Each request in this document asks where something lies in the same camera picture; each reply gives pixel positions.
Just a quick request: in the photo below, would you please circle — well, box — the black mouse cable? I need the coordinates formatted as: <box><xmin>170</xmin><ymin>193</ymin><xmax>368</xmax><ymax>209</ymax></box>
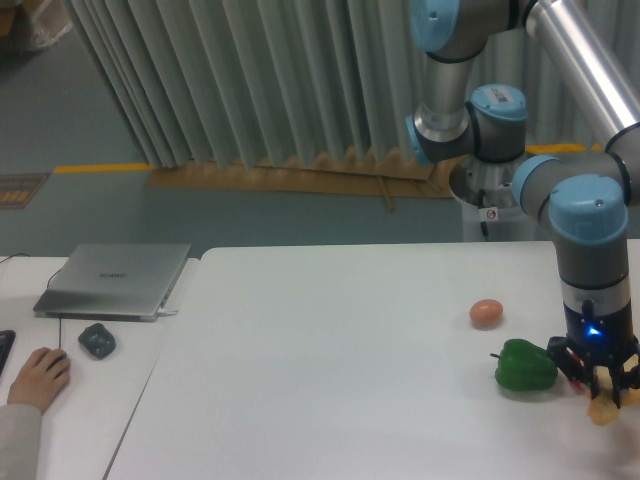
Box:
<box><xmin>45</xmin><ymin>264</ymin><xmax>68</xmax><ymax>350</ymax></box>

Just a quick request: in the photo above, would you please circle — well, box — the green bell pepper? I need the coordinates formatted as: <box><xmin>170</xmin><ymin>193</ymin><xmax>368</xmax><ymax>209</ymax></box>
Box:
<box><xmin>490</xmin><ymin>338</ymin><xmax>558</xmax><ymax>392</ymax></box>

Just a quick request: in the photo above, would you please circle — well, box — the floor warning sticker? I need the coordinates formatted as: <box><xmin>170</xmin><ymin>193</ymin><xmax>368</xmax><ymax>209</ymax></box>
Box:
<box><xmin>0</xmin><ymin>173</ymin><xmax>50</xmax><ymax>209</ymax></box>

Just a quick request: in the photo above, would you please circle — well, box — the brown cardboard sheet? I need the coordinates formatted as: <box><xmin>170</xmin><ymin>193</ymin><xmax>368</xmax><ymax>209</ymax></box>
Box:
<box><xmin>146</xmin><ymin>147</ymin><xmax>462</xmax><ymax>211</ymax></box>

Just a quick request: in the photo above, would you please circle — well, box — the pale green curtain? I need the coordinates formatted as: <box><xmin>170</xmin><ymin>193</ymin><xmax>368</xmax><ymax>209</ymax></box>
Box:
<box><xmin>65</xmin><ymin>1</ymin><xmax>639</xmax><ymax>179</ymax></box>

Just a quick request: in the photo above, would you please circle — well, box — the person's hand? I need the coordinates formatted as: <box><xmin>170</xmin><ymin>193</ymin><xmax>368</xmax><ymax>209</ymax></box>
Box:
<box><xmin>7</xmin><ymin>347</ymin><xmax>71</xmax><ymax>414</ymax></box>

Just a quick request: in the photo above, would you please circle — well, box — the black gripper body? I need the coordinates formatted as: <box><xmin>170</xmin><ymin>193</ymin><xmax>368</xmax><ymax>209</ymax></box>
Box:
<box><xmin>546</xmin><ymin>300</ymin><xmax>638</xmax><ymax>368</ymax></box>

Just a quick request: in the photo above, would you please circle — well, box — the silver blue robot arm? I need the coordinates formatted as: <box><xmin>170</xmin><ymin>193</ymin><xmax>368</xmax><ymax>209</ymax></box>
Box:
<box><xmin>406</xmin><ymin>1</ymin><xmax>639</xmax><ymax>404</ymax></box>

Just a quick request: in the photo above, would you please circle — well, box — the brown egg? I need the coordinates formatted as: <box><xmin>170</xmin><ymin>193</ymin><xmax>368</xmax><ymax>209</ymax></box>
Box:
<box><xmin>469</xmin><ymin>299</ymin><xmax>503</xmax><ymax>329</ymax></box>

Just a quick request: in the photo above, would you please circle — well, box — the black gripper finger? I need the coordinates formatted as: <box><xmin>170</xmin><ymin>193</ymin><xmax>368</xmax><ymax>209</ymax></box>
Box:
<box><xmin>609</xmin><ymin>357</ymin><xmax>639</xmax><ymax>408</ymax></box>
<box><xmin>551</xmin><ymin>349</ymin><xmax>600</xmax><ymax>399</ymax></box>

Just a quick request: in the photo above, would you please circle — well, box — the plastic wrapped cardboard box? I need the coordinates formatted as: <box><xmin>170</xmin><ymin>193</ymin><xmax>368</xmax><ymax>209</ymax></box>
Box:
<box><xmin>1</xmin><ymin>0</ymin><xmax>72</xmax><ymax>53</ymax></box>

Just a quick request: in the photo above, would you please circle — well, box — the grey sleeved forearm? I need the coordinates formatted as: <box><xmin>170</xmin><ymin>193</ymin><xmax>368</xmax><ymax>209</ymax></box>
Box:
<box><xmin>1</xmin><ymin>404</ymin><xmax>42</xmax><ymax>479</ymax></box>

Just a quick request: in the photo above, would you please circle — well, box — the white laptop plug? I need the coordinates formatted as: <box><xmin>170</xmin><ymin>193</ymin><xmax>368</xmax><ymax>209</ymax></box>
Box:
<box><xmin>157</xmin><ymin>309</ymin><xmax>178</xmax><ymax>317</ymax></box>

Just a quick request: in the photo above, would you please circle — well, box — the black keyboard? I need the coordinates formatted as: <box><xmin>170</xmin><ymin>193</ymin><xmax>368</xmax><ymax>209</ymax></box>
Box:
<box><xmin>0</xmin><ymin>330</ymin><xmax>16</xmax><ymax>375</ymax></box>

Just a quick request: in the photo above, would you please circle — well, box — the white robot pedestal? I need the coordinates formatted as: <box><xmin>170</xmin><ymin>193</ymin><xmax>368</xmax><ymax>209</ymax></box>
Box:
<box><xmin>449</xmin><ymin>154</ymin><xmax>537</xmax><ymax>242</ymax></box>

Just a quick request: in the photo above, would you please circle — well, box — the dark grey small device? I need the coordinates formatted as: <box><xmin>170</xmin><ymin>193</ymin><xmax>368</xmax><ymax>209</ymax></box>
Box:
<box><xmin>78</xmin><ymin>323</ymin><xmax>117</xmax><ymax>360</ymax></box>

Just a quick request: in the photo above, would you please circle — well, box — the silver closed laptop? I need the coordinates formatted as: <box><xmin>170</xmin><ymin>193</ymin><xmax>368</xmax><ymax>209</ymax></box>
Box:
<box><xmin>33</xmin><ymin>243</ymin><xmax>191</xmax><ymax>321</ymax></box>

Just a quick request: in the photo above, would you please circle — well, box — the red bell pepper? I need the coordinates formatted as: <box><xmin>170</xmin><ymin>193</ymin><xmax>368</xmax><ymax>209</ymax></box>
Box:
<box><xmin>567</xmin><ymin>350</ymin><xmax>589</xmax><ymax>392</ymax></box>

